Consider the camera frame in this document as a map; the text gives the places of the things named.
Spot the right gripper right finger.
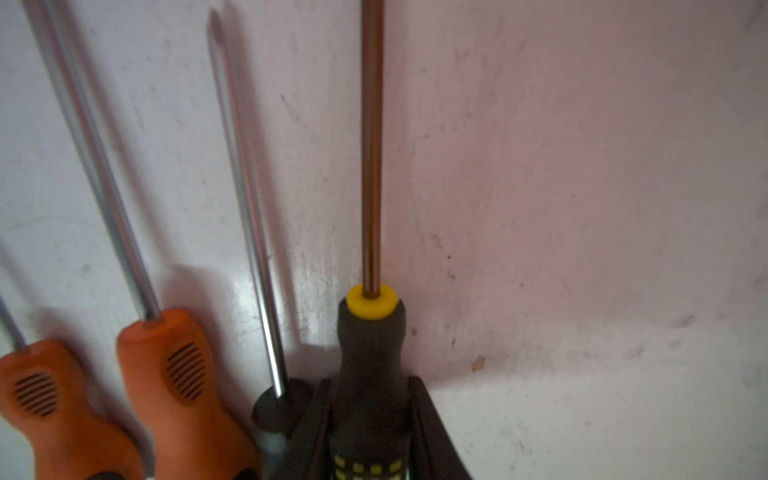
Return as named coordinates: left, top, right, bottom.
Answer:
left=408, top=376, right=472, bottom=480

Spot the black yellow dotted screwdriver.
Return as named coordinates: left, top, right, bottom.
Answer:
left=329, top=1, right=409, bottom=479

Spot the black yellow-tip screwdriver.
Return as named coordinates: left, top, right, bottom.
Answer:
left=207, top=8, right=313, bottom=479

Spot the small orange screwdriver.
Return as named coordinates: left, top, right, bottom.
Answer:
left=1, top=305, right=146, bottom=479

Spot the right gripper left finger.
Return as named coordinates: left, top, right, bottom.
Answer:
left=270, top=379, right=332, bottom=480

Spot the orange screwdriver long shaft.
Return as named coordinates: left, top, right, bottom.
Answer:
left=23, top=1, right=260, bottom=479

